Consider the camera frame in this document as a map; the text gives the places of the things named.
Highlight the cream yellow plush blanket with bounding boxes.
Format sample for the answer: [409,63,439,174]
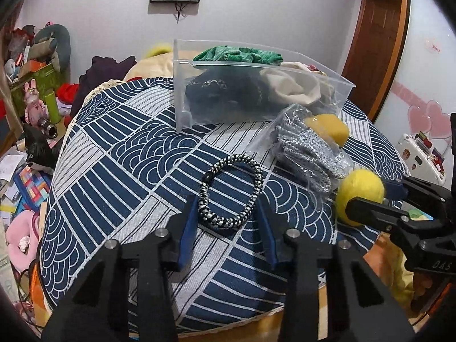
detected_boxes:
[124,43,175,82]

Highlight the dark purple cloth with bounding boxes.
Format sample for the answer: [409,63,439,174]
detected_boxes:
[70,55,138,115]

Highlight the blue white patterned cloth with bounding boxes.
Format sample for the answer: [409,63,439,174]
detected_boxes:
[37,76,411,329]

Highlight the pink plush toy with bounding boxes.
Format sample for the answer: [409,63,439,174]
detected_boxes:
[5,209,44,272]

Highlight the yellow cloth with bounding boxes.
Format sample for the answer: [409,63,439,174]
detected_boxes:
[365,234,430,312]

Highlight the white toy organizer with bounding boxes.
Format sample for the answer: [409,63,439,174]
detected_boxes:
[398,133,449,186]

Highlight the grey knit hat yellow pompoms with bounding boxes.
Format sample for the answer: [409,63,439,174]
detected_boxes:
[272,112,386,227]

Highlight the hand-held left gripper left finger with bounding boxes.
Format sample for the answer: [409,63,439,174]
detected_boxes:
[43,194,199,342]

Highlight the black knit garment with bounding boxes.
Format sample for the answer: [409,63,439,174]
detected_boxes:
[185,72,273,112]

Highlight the pink heart wall stickers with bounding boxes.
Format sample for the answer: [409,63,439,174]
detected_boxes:
[408,99,454,140]

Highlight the pink bunny toy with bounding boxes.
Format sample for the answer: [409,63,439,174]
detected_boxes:
[23,78,49,124]

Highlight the green cardboard box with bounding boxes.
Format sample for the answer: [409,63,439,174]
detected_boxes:
[10,62,70,115]

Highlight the grey plush toy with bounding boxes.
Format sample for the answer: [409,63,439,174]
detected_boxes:
[33,24,72,71]

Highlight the colourful checked box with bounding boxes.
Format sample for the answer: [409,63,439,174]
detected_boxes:
[13,166,51,208]

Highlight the green cylinder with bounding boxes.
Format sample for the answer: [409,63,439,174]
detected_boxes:
[44,91,63,125]

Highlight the cream cloth garment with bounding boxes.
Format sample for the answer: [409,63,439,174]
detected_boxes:
[259,67,323,107]

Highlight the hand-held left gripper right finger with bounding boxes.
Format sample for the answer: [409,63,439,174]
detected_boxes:
[256,199,416,342]

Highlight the green knit garment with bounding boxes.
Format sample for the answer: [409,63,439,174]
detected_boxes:
[192,44,284,67]

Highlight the red cloth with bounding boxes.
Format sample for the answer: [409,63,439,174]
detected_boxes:
[56,83,81,105]

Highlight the black camera lens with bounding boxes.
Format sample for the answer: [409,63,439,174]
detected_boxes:
[38,117,58,138]

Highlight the clear plastic bag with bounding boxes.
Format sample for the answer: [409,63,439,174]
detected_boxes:
[249,103,354,205]

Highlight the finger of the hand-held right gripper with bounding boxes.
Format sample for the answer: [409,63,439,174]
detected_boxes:
[383,177,448,215]
[347,197,411,236]

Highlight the clear plastic storage box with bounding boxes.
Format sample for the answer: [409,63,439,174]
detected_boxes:
[172,37,357,132]

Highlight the black white braided headband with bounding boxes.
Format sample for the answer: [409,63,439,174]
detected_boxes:
[198,153,264,230]

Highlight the wooden door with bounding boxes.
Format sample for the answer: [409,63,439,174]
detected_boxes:
[337,0,411,122]

